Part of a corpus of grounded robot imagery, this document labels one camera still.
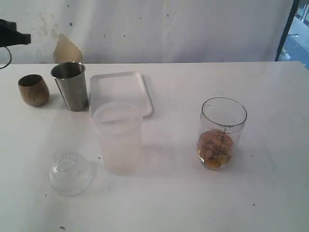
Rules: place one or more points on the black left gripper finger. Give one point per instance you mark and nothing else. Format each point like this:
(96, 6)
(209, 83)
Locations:
(9, 36)

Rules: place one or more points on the brown wooden cup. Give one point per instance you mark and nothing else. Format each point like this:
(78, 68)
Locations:
(34, 90)

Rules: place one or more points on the stainless steel cup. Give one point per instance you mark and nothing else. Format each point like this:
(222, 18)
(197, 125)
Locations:
(70, 79)

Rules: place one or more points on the clear plastic dome lid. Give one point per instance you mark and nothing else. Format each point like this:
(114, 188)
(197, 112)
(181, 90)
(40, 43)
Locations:
(70, 173)

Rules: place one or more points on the clear measuring beaker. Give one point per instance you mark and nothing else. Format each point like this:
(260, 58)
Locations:
(223, 114)

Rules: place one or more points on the white rectangular tray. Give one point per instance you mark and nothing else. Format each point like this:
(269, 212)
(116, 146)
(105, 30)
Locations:
(119, 87)

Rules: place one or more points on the translucent plastic container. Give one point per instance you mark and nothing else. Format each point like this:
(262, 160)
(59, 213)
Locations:
(117, 125)

